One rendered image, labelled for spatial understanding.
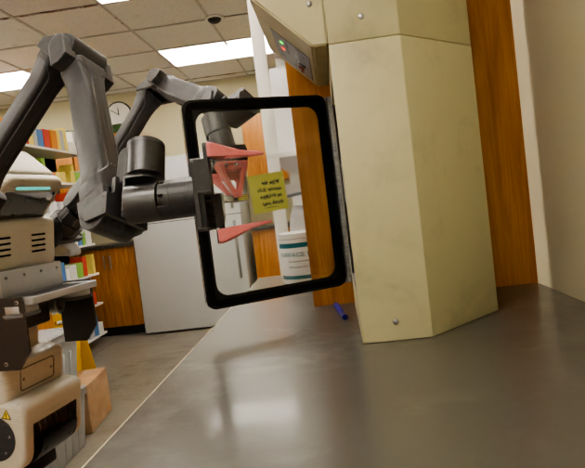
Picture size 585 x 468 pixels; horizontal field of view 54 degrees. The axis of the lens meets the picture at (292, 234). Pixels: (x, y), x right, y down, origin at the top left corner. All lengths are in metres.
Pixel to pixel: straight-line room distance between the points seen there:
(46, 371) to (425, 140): 1.09
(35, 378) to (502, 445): 1.21
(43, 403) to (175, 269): 4.61
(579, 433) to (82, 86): 0.89
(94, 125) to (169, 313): 5.20
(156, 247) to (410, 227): 5.26
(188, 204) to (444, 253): 0.42
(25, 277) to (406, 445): 1.11
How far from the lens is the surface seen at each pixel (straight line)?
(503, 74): 1.35
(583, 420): 0.63
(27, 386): 1.55
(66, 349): 3.30
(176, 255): 6.03
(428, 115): 0.97
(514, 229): 1.34
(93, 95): 1.07
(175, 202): 0.82
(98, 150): 0.96
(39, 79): 1.22
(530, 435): 0.60
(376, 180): 0.91
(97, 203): 0.88
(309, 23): 0.95
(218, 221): 0.85
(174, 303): 6.11
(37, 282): 1.53
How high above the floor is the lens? 1.17
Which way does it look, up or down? 3 degrees down
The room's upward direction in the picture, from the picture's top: 7 degrees counter-clockwise
